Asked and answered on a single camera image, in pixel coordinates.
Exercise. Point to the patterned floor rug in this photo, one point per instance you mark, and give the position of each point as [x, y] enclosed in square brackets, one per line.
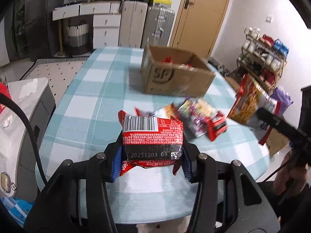
[58, 71]

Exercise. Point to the person's right hand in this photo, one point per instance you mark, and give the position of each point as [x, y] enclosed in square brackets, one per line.
[298, 174]

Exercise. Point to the wooden door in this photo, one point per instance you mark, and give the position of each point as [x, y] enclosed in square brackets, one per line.
[197, 25]

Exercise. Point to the beige cracker pack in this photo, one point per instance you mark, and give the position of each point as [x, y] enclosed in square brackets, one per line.
[203, 108]

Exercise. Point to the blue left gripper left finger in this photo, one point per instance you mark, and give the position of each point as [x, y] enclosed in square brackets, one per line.
[116, 163]

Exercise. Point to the SF cardboard box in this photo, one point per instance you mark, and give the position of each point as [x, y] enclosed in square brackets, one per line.
[174, 79]

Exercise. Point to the purple candy bag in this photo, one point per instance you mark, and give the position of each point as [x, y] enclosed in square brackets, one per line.
[195, 122]

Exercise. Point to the beige suitcase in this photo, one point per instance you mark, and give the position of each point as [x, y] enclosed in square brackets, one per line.
[132, 23]

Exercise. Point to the red black snack pack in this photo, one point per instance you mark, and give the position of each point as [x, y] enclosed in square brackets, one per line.
[150, 142]

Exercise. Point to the teal plaid tablecloth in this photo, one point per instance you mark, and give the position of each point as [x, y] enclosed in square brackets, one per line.
[86, 121]

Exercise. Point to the silver suitcase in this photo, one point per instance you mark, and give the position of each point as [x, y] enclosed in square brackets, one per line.
[158, 26]

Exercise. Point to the white noodle snack bag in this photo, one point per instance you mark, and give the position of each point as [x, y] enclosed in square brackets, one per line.
[165, 112]

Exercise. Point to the woven laundry basket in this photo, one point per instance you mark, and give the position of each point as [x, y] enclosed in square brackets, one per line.
[78, 38]

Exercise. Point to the light switch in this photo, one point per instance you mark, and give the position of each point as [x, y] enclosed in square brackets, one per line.
[269, 19]

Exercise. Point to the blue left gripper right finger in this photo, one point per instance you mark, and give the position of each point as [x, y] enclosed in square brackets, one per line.
[188, 159]

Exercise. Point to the red chip bag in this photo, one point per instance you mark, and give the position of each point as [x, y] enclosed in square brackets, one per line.
[169, 60]

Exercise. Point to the white drawer desk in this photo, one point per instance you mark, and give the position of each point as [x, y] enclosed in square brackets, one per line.
[106, 20]

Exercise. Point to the white side cabinet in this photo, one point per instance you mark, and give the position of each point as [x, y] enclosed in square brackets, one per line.
[36, 100]

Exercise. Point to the wooden shoe rack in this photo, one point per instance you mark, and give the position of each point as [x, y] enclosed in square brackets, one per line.
[264, 58]

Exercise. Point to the red white label pack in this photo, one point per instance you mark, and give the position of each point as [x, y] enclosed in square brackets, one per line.
[216, 125]

